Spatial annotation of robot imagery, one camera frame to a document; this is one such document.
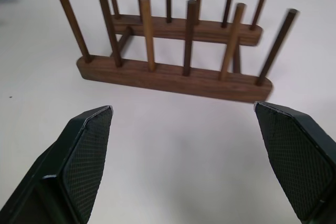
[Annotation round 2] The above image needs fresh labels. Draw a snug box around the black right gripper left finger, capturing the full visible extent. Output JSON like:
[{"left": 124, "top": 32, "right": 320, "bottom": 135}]
[{"left": 0, "top": 105, "right": 114, "bottom": 224}]

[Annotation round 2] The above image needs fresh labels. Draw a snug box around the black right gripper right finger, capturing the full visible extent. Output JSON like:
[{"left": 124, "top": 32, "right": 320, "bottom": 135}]
[{"left": 253, "top": 101, "right": 336, "bottom": 224}]

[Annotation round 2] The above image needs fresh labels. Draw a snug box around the wooden peg dish rack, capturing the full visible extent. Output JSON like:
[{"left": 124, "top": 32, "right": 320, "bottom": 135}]
[{"left": 56, "top": 0, "right": 300, "bottom": 104}]

